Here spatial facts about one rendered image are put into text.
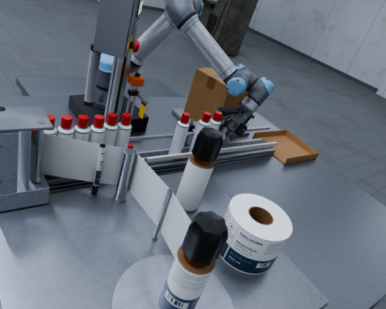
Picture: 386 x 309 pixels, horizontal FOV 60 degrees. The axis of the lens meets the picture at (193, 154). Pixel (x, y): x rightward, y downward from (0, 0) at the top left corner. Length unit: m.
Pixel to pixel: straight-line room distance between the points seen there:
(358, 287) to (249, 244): 0.51
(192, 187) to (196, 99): 0.82
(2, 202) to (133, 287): 0.42
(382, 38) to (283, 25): 2.93
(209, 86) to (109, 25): 0.82
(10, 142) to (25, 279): 0.33
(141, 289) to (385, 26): 9.54
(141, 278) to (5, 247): 0.35
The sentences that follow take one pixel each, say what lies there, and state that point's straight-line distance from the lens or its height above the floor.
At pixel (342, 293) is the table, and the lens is 1.29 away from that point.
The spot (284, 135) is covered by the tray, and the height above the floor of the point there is 0.83.
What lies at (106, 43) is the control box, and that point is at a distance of 1.08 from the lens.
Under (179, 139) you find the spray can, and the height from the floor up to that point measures 0.98.
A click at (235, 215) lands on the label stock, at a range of 0.98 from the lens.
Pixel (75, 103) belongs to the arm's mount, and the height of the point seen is 0.89.
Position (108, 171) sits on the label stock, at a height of 0.97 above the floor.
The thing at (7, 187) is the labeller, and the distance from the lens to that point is 1.01.
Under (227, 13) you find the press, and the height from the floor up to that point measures 0.81.
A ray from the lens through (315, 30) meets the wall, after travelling 10.78.
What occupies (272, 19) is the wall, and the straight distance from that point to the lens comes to 11.61.
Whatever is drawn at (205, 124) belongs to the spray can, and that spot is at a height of 1.04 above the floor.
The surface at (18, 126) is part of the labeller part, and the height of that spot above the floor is 1.14.
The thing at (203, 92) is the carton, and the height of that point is 1.02.
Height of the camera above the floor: 1.61
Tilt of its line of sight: 30 degrees down
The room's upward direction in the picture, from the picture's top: 19 degrees clockwise
